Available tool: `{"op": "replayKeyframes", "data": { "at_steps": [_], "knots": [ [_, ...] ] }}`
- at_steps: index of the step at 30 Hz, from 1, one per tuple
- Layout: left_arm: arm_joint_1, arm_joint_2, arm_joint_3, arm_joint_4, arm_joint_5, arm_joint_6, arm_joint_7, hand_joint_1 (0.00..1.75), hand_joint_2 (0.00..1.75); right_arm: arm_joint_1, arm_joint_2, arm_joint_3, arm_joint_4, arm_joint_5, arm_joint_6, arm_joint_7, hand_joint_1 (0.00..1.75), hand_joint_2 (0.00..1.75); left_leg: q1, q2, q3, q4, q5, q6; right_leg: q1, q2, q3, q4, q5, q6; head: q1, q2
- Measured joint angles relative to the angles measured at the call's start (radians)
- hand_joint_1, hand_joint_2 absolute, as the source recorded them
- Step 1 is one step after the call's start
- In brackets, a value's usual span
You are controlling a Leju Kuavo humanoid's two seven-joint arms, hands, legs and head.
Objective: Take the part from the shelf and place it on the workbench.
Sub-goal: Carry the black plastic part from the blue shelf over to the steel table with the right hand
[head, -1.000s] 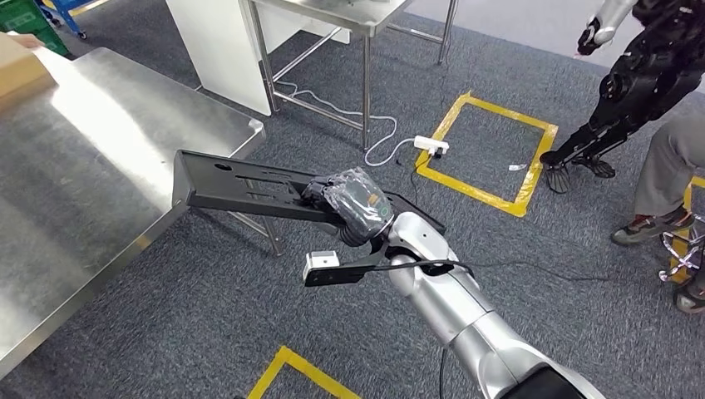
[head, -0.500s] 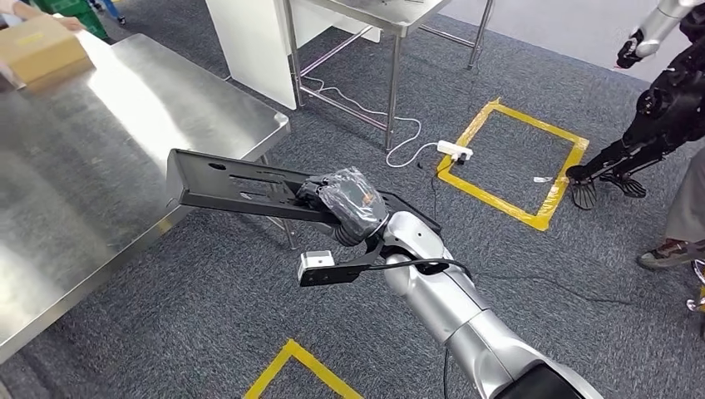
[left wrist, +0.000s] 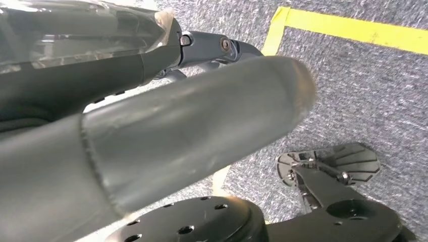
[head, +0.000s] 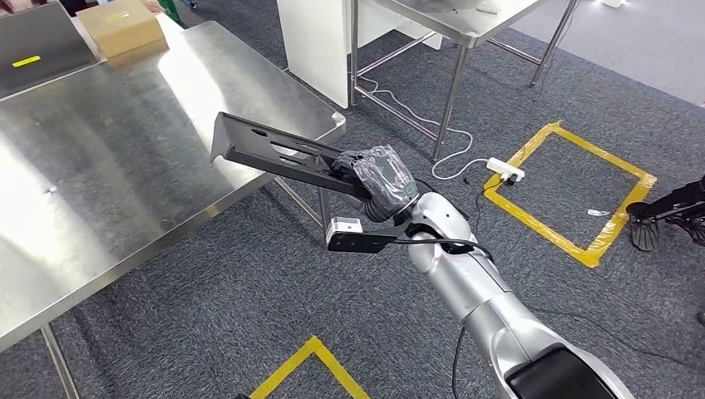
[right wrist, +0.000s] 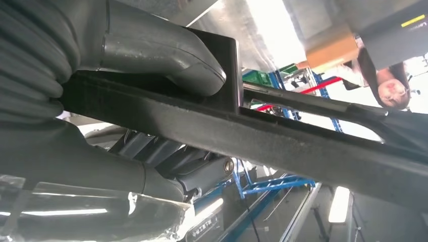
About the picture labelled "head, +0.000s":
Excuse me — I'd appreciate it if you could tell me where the stainless steel workbench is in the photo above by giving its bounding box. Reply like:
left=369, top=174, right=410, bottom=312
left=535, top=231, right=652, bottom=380
left=0, top=21, right=347, bottom=399

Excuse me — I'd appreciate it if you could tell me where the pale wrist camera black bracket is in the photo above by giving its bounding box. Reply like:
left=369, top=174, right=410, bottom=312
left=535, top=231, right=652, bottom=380
left=324, top=216, right=412, bottom=254

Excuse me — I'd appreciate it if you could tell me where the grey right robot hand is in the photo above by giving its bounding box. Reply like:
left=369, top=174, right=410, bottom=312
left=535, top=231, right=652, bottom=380
left=330, top=145, right=420, bottom=214

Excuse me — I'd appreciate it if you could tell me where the black humanoid robot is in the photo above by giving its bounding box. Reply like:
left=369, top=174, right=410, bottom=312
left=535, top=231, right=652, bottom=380
left=626, top=175, right=705, bottom=253

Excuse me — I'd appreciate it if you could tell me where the cardboard box yellow label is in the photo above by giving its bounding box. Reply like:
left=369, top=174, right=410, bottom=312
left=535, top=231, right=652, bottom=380
left=76, top=0, right=169, bottom=60

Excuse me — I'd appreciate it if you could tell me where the white power strip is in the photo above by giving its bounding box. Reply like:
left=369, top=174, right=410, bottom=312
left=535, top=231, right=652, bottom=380
left=486, top=157, right=526, bottom=184

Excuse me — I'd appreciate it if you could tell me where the black plastic frame part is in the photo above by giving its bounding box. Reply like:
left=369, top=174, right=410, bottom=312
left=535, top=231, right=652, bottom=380
left=209, top=111, right=372, bottom=200

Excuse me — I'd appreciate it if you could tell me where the yellow floor tape square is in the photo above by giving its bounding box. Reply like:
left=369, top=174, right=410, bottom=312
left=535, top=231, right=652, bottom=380
left=250, top=336, right=371, bottom=399
left=483, top=121, right=658, bottom=269

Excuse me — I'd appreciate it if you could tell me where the black camera cable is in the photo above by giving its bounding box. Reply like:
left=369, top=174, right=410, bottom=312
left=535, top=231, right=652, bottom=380
left=392, top=235, right=495, bottom=399

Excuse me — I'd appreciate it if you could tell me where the white power cable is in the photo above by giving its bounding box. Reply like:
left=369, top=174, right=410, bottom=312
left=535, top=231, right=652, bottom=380
left=357, top=76, right=491, bottom=181

